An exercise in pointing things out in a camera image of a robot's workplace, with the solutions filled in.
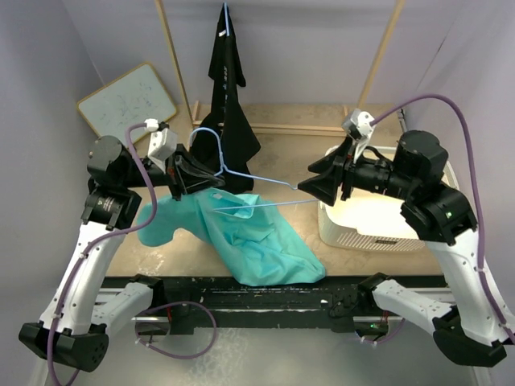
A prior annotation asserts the small whiteboard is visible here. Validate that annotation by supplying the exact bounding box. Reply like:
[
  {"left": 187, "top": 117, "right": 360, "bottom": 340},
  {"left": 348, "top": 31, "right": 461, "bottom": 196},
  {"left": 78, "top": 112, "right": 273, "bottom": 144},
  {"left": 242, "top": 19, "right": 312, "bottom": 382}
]
[{"left": 76, "top": 63, "right": 177, "bottom": 143}]

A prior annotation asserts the black t shirt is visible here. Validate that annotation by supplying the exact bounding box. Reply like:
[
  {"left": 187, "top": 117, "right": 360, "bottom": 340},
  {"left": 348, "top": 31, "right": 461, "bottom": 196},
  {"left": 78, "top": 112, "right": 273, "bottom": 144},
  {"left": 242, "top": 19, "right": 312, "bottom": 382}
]
[{"left": 200, "top": 11, "right": 261, "bottom": 194}]

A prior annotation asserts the blue hanger of black shirt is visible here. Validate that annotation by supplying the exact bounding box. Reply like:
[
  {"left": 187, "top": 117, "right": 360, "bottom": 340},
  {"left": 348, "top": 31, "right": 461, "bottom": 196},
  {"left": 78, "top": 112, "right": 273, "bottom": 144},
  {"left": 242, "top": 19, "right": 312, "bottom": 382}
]
[{"left": 218, "top": 2, "right": 234, "bottom": 37}]

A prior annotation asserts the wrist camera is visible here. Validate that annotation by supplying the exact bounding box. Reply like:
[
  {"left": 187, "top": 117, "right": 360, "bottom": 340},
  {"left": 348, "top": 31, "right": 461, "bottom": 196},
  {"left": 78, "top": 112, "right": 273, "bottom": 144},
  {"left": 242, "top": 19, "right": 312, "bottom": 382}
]
[
  {"left": 144, "top": 118, "right": 178, "bottom": 173},
  {"left": 342, "top": 109, "right": 375, "bottom": 163}
]

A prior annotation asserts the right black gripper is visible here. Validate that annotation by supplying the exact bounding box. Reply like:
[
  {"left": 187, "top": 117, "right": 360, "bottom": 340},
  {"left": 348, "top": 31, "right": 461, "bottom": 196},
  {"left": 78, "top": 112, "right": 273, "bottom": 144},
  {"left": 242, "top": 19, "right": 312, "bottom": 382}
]
[{"left": 299, "top": 132, "right": 417, "bottom": 204}]

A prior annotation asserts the light blue wire hanger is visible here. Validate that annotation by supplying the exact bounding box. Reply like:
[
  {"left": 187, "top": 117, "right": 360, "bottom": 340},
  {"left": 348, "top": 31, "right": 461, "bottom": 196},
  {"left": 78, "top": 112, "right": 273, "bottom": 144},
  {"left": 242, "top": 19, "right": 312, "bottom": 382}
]
[{"left": 188, "top": 126, "right": 317, "bottom": 211}]

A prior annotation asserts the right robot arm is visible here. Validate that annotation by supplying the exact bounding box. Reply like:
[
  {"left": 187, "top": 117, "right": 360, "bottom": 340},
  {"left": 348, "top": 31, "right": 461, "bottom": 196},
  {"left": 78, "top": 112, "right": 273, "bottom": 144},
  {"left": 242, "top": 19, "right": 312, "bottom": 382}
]
[{"left": 298, "top": 130, "right": 509, "bottom": 368}]

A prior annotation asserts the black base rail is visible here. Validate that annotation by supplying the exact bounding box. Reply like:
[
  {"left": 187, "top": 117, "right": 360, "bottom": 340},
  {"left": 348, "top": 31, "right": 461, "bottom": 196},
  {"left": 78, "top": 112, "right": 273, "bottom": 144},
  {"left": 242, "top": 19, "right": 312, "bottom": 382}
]
[{"left": 139, "top": 277, "right": 396, "bottom": 335}]

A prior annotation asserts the wooden clothes rack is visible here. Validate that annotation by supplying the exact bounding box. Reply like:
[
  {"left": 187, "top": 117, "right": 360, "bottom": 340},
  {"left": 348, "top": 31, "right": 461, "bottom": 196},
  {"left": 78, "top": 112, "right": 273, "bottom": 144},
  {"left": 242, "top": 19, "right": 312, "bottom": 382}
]
[{"left": 154, "top": 1, "right": 406, "bottom": 137}]

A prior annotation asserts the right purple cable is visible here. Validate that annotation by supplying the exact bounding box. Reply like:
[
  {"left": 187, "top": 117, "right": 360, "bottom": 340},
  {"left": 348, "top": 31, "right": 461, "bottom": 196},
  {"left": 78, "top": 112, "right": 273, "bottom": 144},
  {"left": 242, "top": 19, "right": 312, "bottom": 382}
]
[{"left": 372, "top": 93, "right": 515, "bottom": 345}]

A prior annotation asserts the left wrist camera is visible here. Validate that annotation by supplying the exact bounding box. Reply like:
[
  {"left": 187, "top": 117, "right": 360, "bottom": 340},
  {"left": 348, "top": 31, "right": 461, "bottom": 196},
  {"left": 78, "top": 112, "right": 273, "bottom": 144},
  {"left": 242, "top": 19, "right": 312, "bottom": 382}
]
[{"left": 144, "top": 118, "right": 178, "bottom": 173}]

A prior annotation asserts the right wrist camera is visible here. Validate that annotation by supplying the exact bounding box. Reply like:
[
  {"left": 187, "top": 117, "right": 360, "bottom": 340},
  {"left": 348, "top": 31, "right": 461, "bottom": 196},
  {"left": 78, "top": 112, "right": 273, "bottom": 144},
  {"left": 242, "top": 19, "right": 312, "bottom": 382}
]
[{"left": 342, "top": 109, "right": 375, "bottom": 163}]

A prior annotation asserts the white laundry basket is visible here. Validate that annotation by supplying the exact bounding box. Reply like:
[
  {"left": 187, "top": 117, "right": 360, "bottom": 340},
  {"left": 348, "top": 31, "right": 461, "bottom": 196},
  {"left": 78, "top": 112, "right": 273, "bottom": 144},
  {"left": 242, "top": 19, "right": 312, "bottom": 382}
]
[{"left": 317, "top": 145, "right": 459, "bottom": 250}]

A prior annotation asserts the teal t shirt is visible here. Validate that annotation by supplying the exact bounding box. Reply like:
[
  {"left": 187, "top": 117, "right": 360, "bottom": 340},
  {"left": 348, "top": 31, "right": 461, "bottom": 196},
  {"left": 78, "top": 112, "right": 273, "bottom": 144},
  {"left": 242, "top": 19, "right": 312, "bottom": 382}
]
[{"left": 136, "top": 188, "right": 326, "bottom": 286}]

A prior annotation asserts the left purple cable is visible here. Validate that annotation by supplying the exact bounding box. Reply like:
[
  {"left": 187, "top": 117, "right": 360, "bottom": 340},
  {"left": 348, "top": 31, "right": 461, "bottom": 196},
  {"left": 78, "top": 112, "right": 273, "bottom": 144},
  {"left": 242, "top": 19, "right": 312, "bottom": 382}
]
[{"left": 47, "top": 122, "right": 159, "bottom": 386}]

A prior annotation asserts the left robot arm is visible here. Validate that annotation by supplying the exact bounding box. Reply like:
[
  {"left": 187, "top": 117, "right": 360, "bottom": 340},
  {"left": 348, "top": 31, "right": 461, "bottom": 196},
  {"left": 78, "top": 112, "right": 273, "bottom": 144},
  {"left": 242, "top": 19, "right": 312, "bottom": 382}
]
[{"left": 19, "top": 136, "right": 167, "bottom": 372}]

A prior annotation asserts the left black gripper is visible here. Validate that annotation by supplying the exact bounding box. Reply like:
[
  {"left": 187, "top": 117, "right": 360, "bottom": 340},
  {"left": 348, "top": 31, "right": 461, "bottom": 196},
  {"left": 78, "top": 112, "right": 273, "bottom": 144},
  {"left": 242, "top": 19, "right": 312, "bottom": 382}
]
[{"left": 121, "top": 142, "right": 224, "bottom": 200}]

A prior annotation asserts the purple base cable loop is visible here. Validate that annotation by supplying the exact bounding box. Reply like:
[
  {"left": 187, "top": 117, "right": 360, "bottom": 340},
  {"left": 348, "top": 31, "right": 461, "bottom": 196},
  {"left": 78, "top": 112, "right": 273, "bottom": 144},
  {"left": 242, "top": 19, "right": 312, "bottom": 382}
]
[{"left": 134, "top": 300, "right": 220, "bottom": 360}]

